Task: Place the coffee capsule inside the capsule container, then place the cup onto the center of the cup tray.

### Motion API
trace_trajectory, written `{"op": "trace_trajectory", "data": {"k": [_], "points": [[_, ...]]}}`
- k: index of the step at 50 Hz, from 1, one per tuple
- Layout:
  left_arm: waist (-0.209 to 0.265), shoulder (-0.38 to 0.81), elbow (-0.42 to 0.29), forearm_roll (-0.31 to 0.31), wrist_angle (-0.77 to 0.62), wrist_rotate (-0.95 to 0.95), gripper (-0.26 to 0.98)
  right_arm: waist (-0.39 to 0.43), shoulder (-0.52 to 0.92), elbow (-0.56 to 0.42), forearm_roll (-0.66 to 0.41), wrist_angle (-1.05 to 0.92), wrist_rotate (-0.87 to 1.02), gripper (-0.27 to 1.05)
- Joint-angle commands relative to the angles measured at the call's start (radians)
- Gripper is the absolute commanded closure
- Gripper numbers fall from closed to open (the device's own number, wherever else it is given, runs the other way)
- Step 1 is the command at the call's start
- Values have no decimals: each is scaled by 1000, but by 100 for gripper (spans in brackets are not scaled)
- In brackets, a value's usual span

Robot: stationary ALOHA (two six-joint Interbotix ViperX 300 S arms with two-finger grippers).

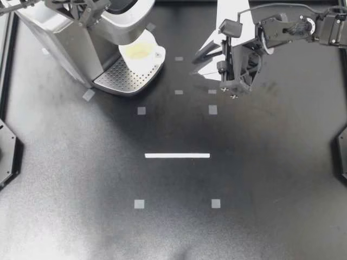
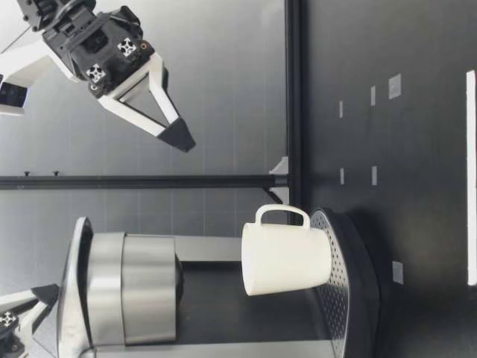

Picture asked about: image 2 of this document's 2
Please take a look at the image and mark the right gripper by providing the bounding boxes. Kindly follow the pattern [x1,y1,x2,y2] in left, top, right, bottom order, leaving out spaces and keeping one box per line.
[42,10,198,154]

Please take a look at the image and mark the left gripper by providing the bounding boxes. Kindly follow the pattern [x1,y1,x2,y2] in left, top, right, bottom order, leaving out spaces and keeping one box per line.
[0,283,60,339]

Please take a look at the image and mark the silver and black coffee machine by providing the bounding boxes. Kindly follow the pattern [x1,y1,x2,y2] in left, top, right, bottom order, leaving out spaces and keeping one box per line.
[55,207,378,358]

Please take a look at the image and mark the white mug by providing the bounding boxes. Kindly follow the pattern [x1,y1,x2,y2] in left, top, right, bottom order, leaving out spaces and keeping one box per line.
[241,203,333,298]

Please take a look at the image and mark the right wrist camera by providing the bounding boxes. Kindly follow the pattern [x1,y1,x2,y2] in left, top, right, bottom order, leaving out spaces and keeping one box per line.
[0,38,72,117]

